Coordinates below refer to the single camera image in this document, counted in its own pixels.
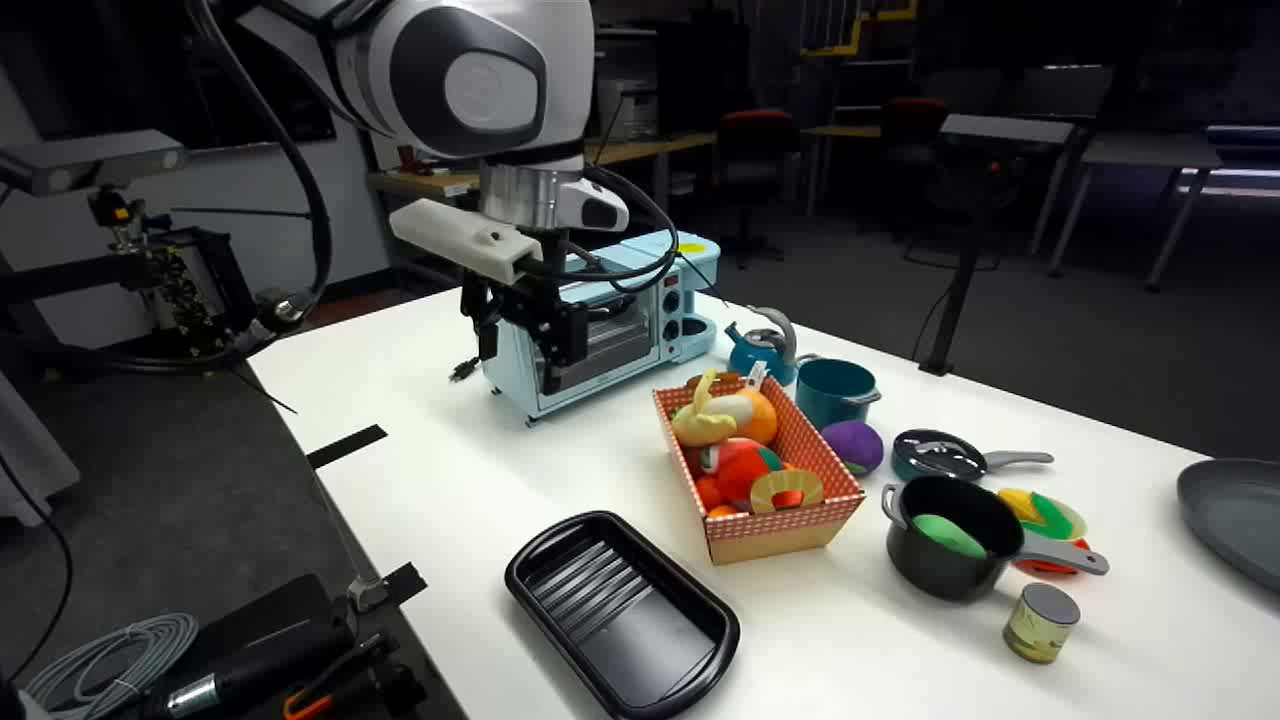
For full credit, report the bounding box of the light blue toaster oven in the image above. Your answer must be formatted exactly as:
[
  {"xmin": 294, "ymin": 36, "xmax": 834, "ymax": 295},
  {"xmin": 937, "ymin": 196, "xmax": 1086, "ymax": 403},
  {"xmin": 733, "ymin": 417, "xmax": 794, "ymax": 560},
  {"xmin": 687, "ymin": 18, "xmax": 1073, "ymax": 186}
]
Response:
[{"xmin": 485, "ymin": 232, "xmax": 719, "ymax": 421}]

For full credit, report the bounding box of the teal toy kettle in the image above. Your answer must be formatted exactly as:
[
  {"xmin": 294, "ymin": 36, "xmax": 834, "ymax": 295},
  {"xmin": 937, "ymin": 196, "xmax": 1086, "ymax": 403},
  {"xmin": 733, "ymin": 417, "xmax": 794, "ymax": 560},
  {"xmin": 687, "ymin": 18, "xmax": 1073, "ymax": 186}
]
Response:
[{"xmin": 722, "ymin": 309, "xmax": 794, "ymax": 382}]

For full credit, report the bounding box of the purple toy eggplant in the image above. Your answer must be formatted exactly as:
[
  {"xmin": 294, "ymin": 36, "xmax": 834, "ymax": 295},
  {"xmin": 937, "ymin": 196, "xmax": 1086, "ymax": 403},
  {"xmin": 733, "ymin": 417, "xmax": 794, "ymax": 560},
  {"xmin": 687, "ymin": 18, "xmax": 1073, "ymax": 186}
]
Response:
[{"xmin": 823, "ymin": 421, "xmax": 884, "ymax": 476}]

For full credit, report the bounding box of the black grill tray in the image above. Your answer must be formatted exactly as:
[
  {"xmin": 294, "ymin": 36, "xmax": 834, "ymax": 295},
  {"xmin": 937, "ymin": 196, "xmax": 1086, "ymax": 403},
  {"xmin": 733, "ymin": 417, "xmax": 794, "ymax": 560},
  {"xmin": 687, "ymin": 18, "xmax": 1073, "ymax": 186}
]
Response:
[{"xmin": 503, "ymin": 513, "xmax": 738, "ymax": 720}]

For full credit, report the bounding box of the orange checkered cardboard box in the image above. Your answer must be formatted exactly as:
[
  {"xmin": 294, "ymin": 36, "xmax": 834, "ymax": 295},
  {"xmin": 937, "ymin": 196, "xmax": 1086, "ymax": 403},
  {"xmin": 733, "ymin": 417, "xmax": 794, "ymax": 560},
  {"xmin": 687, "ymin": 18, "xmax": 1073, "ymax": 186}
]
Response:
[{"xmin": 652, "ymin": 373, "xmax": 864, "ymax": 565}]

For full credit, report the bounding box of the teal toy pot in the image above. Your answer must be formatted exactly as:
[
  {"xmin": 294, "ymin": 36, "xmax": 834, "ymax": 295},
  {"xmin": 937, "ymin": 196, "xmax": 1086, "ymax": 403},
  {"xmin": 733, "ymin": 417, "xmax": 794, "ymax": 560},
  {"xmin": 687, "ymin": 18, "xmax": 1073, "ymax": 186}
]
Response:
[{"xmin": 794, "ymin": 360, "xmax": 881, "ymax": 429}]

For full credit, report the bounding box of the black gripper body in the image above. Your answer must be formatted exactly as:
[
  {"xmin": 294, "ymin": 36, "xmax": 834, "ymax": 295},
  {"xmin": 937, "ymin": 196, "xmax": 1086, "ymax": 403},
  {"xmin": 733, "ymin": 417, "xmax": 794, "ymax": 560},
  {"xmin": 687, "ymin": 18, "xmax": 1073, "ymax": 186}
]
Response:
[{"xmin": 461, "ymin": 250, "xmax": 588, "ymax": 387}]

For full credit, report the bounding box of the black saucepan with green food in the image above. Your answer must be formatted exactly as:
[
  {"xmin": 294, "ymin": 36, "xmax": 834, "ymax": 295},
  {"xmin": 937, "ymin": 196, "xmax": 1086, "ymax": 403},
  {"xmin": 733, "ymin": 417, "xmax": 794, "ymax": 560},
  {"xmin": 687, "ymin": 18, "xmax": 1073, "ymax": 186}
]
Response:
[{"xmin": 874, "ymin": 473, "xmax": 1110, "ymax": 605}]

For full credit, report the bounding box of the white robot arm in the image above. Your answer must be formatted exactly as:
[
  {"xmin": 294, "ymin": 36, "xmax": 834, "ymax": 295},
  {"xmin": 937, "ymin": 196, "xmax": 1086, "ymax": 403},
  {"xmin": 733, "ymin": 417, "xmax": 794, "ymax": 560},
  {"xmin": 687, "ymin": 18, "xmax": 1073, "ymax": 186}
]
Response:
[{"xmin": 233, "ymin": 0, "xmax": 629, "ymax": 368}]

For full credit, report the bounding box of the toy donut slice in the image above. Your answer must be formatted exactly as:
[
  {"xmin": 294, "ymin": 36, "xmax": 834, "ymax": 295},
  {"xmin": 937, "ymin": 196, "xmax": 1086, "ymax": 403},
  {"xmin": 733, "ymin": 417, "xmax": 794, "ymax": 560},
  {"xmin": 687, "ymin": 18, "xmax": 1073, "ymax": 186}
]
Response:
[{"xmin": 746, "ymin": 467, "xmax": 823, "ymax": 514}]

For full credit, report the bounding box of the colourful toy food pile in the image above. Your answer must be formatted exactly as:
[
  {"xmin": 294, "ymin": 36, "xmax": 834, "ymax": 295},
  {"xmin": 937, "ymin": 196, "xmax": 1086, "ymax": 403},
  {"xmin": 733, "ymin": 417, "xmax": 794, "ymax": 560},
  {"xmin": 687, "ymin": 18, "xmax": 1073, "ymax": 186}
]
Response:
[{"xmin": 995, "ymin": 488, "xmax": 1086, "ymax": 578}]

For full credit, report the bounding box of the yellow banana plushie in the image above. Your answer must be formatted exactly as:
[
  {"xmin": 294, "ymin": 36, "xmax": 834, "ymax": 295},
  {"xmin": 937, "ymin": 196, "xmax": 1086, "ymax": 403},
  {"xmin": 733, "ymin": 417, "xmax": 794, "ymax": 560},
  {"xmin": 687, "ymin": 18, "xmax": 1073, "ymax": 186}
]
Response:
[{"xmin": 670, "ymin": 373, "xmax": 758, "ymax": 448}]

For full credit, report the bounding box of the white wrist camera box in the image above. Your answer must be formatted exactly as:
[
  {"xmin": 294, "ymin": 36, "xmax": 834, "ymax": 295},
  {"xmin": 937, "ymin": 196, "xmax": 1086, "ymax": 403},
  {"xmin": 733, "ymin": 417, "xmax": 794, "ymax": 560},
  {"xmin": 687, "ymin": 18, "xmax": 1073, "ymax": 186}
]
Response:
[{"xmin": 387, "ymin": 198, "xmax": 545, "ymax": 286}]

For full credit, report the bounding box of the small dark frying pan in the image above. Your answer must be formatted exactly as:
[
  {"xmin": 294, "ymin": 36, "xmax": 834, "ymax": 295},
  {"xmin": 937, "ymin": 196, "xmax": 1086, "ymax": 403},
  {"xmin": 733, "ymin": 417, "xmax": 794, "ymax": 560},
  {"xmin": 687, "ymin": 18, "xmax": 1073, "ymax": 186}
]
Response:
[{"xmin": 893, "ymin": 429, "xmax": 1050, "ymax": 485}]

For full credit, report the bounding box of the grey camera on stand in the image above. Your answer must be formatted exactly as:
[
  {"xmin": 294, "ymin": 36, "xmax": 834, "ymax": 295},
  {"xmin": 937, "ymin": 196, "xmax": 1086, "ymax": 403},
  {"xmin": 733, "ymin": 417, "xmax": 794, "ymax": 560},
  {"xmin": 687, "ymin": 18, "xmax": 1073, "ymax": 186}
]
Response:
[{"xmin": 0, "ymin": 127, "xmax": 187, "ymax": 196}]

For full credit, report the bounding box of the grey plate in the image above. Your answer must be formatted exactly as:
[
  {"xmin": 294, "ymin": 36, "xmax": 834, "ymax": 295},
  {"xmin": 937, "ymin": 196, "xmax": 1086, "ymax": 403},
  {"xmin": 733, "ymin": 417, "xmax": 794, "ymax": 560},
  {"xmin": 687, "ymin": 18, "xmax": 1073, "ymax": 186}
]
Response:
[{"xmin": 1176, "ymin": 456, "xmax": 1280, "ymax": 592}]

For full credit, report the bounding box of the red toy tomato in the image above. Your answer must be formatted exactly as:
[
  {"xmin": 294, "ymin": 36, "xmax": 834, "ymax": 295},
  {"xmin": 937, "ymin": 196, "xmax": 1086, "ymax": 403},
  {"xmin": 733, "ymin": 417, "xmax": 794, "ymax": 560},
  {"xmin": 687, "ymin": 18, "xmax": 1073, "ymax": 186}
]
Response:
[{"xmin": 713, "ymin": 436, "xmax": 783, "ymax": 508}]

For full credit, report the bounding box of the small tin can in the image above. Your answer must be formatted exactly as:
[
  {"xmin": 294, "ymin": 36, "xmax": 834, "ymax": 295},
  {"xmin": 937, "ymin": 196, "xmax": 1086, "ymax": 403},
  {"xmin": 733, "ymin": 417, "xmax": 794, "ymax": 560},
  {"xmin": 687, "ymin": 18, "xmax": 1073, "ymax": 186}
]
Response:
[{"xmin": 1002, "ymin": 585, "xmax": 1080, "ymax": 663}]

